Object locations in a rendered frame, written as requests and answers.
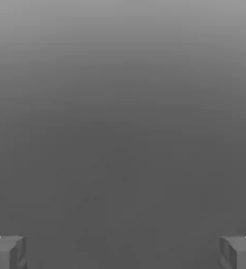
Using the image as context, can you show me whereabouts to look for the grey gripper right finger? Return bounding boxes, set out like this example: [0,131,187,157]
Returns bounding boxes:
[219,235,246,269]

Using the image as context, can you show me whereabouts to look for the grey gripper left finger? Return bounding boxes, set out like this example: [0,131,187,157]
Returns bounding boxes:
[0,235,28,269]

